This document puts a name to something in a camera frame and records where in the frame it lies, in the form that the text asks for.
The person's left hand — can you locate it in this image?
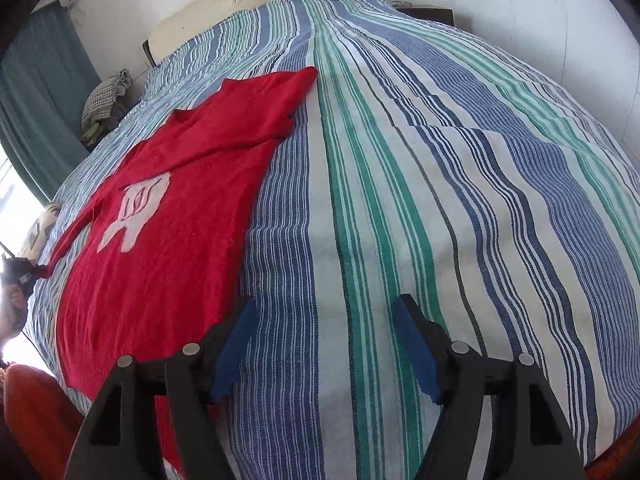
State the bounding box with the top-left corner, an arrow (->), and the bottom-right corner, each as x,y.
9,289 -> 30,332

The pile of clothes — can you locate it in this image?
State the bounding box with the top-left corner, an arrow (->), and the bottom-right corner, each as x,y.
80,69 -> 133,148

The patterned pillow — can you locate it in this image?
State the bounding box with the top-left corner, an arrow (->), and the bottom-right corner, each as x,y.
17,201 -> 62,261

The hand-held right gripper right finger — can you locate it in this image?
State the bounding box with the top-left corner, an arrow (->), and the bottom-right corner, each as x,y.
392,294 -> 587,480

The orange rug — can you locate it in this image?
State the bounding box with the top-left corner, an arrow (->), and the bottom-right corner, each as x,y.
2,364 -> 86,480

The cream padded headboard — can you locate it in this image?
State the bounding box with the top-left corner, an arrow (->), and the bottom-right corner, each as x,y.
142,0 -> 371,68

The window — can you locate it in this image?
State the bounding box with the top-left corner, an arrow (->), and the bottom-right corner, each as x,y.
0,150 -> 51,361

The white wardrobe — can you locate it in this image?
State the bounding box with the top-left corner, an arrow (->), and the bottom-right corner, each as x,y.
450,0 -> 640,146

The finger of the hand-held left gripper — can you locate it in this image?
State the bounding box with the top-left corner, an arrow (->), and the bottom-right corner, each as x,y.
15,259 -> 51,282

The dark nightstand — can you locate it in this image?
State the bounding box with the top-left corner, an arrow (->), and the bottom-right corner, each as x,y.
392,2 -> 455,26

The red sweater with white rabbit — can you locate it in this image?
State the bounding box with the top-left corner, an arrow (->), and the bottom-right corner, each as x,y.
42,66 -> 319,476

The striped bed duvet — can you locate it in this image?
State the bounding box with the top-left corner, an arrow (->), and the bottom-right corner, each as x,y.
25,0 -> 640,480

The teal curtain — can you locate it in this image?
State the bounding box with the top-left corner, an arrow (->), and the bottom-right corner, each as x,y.
0,5 -> 103,201

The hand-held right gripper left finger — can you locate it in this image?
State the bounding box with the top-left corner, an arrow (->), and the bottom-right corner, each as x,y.
64,296 -> 258,480

